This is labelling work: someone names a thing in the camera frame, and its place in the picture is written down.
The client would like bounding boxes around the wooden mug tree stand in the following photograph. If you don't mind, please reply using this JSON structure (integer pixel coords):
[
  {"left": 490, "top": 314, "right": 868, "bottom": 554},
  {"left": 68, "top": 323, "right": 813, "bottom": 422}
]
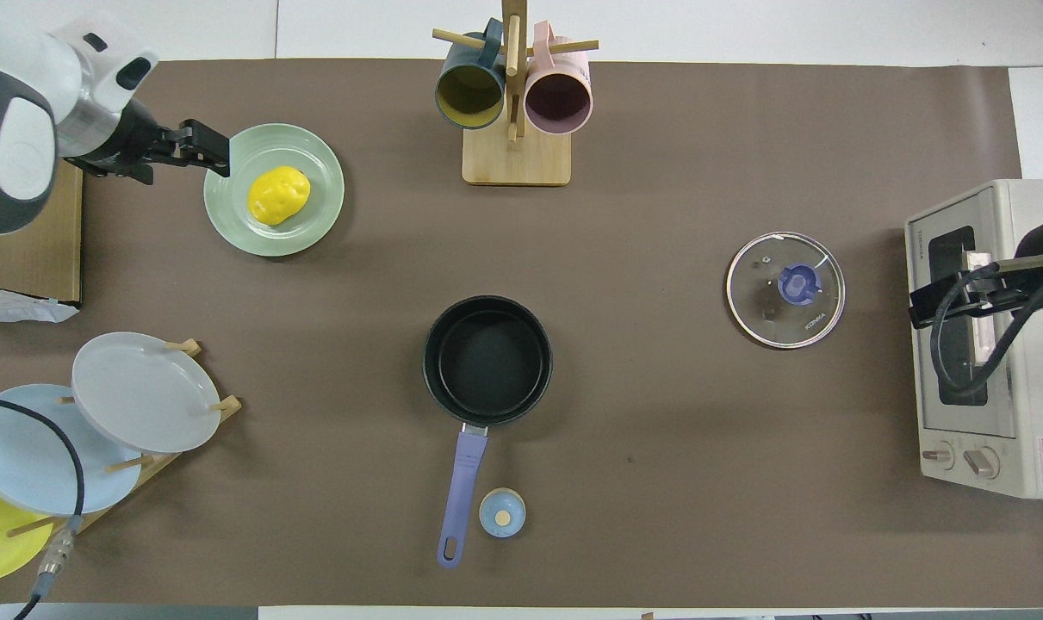
[{"left": 432, "top": 0, "right": 599, "bottom": 187}]

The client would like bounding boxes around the pale green plate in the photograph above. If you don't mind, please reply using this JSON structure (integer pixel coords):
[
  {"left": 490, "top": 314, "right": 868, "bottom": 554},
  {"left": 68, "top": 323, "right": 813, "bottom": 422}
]
[{"left": 203, "top": 123, "right": 346, "bottom": 258}]

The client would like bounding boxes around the dark pot purple handle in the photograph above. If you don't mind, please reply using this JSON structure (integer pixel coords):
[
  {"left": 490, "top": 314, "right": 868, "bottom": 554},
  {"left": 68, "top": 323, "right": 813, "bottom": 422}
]
[{"left": 422, "top": 295, "right": 554, "bottom": 569}]

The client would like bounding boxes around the dark blue mug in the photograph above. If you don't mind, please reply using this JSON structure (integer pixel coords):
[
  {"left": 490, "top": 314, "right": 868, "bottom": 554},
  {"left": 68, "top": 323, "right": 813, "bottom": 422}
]
[{"left": 435, "top": 19, "right": 507, "bottom": 131}]

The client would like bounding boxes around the glass lid purple knob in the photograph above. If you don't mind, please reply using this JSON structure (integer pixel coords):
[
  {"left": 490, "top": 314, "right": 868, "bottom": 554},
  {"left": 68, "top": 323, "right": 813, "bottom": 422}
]
[{"left": 726, "top": 231, "right": 847, "bottom": 350}]

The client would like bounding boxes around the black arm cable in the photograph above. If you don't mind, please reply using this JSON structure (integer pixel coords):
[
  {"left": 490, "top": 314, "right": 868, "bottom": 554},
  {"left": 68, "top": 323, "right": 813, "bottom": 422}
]
[
  {"left": 928, "top": 258, "right": 1043, "bottom": 401},
  {"left": 0, "top": 392, "right": 87, "bottom": 620}
]

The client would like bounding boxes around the pink ribbed mug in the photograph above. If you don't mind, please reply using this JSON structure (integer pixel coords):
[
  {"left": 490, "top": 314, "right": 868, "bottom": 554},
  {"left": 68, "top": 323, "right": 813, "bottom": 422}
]
[{"left": 524, "top": 22, "right": 593, "bottom": 136}]

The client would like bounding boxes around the beige toaster oven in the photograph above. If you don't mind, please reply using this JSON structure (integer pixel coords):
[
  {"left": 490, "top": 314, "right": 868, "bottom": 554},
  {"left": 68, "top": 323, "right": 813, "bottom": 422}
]
[{"left": 905, "top": 179, "right": 1043, "bottom": 500}]

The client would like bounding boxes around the grey plate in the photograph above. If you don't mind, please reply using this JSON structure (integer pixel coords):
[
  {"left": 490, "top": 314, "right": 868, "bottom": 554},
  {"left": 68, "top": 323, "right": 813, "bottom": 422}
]
[{"left": 71, "top": 332, "right": 222, "bottom": 455}]

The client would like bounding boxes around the wooden plate rack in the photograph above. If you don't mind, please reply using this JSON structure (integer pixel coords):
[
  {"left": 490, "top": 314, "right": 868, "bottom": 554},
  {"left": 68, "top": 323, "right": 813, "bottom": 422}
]
[{"left": 6, "top": 338, "right": 243, "bottom": 550}]

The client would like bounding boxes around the light blue plate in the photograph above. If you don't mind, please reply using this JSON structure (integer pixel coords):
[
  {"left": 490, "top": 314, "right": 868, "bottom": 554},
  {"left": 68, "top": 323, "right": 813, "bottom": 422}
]
[{"left": 0, "top": 384, "right": 143, "bottom": 517}]

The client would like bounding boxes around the wooden board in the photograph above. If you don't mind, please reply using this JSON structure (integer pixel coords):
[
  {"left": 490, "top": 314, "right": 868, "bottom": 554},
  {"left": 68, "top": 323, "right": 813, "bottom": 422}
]
[{"left": 0, "top": 162, "right": 85, "bottom": 304}]

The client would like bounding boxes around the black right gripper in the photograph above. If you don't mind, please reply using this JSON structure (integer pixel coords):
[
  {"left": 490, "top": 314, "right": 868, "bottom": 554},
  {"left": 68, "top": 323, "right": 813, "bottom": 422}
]
[{"left": 910, "top": 251, "right": 1043, "bottom": 331}]

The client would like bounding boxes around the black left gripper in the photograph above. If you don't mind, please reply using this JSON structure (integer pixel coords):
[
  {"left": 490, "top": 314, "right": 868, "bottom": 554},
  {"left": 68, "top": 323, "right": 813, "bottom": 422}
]
[{"left": 90, "top": 99, "right": 231, "bottom": 185}]

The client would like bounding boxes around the brown paper table mat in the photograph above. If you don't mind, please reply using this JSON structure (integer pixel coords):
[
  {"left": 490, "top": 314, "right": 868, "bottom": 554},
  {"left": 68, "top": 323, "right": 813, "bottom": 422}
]
[{"left": 0, "top": 59, "right": 1043, "bottom": 608}]

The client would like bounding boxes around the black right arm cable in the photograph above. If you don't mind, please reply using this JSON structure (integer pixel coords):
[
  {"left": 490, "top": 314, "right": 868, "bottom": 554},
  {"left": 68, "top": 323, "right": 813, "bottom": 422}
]
[{"left": 928, "top": 258, "right": 1043, "bottom": 401}]

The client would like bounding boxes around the yellow lemon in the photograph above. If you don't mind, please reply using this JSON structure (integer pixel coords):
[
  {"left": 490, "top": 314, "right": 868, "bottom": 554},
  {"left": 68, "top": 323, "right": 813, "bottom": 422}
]
[{"left": 247, "top": 165, "right": 312, "bottom": 227}]

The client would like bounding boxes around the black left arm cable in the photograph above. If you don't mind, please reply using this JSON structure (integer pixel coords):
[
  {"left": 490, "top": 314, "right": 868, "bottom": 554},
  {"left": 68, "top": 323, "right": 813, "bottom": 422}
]
[{"left": 0, "top": 392, "right": 87, "bottom": 620}]

